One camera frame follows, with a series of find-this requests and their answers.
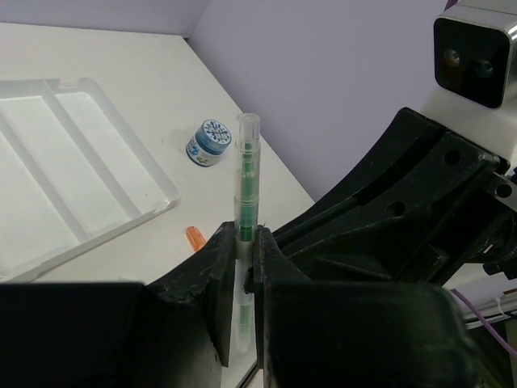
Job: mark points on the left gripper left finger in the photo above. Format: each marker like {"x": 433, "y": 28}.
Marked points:
{"x": 206, "y": 279}

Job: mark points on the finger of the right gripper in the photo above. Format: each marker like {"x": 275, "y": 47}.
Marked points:
{"x": 414, "y": 209}

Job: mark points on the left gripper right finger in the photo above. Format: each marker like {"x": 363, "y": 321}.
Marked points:
{"x": 273, "y": 280}

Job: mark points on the green highlighter pen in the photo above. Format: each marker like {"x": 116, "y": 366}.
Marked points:
{"x": 246, "y": 212}

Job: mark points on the orange highlighter cap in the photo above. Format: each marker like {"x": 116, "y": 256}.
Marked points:
{"x": 195, "y": 238}

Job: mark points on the right blue ink jar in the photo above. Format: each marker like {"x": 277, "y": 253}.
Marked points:
{"x": 208, "y": 143}

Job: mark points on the white compartment tray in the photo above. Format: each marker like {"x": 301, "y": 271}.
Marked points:
{"x": 74, "y": 175}

